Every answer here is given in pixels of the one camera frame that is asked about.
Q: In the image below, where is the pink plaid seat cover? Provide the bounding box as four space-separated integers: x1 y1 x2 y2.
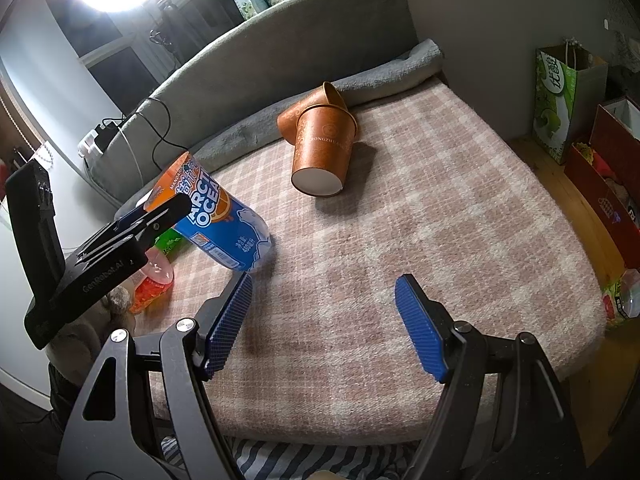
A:
133 79 608 447

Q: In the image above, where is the green paper shopping bag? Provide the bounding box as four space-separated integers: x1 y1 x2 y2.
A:
533 38 608 165

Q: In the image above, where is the orange patterned cup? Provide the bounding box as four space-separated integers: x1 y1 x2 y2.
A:
291 104 358 197
275 80 352 146

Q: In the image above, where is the rolled grey blanket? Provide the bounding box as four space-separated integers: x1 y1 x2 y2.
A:
113 37 445 221

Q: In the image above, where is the black power cable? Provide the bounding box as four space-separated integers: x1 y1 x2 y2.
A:
102 96 190 174

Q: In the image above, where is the red orange plastic cup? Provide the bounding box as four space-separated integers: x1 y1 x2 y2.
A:
129 247 175 315

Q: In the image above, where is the red cardboard box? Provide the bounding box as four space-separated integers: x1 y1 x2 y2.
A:
564 98 639 269

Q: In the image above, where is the black tripod stand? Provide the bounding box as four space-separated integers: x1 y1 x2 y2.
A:
149 0 202 65

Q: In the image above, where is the white cable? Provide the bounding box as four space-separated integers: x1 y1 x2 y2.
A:
117 123 146 192

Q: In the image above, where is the orange patterned cup rear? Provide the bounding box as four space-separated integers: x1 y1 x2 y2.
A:
275 80 352 146

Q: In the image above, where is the white power strip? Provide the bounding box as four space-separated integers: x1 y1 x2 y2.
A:
77 118 125 162

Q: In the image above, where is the green plastic cup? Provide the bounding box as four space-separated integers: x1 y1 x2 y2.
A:
154 229 186 256

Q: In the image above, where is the orange patterned cup front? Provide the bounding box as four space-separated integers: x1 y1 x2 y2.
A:
291 104 358 197

